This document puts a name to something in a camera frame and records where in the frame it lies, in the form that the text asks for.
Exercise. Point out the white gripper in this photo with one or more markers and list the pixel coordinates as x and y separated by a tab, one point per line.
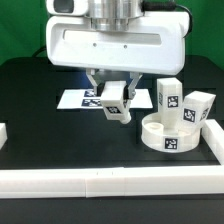
153	43

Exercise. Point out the white round stool seat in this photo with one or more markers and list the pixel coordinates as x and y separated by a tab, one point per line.
156	136

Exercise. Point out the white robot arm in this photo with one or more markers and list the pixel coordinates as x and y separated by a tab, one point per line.
110	16

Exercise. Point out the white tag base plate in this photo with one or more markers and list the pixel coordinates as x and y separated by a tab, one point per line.
86	99

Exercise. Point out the white front fence rail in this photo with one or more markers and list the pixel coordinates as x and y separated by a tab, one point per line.
48	183

